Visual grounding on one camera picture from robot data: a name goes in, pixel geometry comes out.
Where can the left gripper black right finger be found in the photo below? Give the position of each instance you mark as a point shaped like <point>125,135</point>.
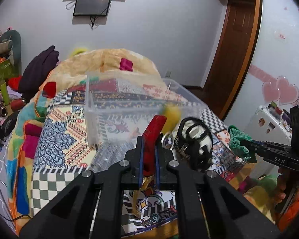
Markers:
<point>163,177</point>

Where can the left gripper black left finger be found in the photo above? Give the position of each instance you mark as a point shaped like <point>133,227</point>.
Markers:
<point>133,166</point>

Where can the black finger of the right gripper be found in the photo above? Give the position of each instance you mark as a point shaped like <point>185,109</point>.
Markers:
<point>250,144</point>

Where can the green knitted cloth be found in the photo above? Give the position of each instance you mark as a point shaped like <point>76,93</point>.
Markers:
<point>236,146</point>

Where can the red soft strap item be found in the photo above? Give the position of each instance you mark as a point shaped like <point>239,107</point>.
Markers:
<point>151,134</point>

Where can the black and white fabric pouch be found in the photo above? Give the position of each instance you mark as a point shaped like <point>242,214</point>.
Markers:
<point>194,142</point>

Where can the yellow soft sponge item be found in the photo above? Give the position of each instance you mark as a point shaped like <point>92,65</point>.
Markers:
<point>173,116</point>

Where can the person's right hand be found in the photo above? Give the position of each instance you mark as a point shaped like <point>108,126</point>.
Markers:
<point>279,191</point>

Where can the white sliding wardrobe door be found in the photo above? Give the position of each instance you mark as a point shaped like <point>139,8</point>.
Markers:
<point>273,75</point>

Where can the clear plastic storage box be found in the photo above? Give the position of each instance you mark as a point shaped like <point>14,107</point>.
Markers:
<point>118,109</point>

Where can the colourful patchwork bed blanket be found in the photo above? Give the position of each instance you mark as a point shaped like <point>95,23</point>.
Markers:
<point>49,148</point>

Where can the beige plush blanket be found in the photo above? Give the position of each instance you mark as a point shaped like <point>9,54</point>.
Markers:
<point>105,62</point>

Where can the dark purple garment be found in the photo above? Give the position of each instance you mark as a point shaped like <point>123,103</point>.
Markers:
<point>37,71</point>

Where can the green cardboard box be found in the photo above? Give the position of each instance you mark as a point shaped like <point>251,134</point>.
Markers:
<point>8,71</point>

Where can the grey green plush toy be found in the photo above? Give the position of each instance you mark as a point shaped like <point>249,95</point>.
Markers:
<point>10,45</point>

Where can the brown wooden door frame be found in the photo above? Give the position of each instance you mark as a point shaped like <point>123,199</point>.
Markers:
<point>232,56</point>

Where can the wall power socket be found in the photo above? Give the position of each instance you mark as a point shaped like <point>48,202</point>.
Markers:
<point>167,74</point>

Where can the black framed wall panel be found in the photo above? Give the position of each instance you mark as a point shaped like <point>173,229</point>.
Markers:
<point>91,8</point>

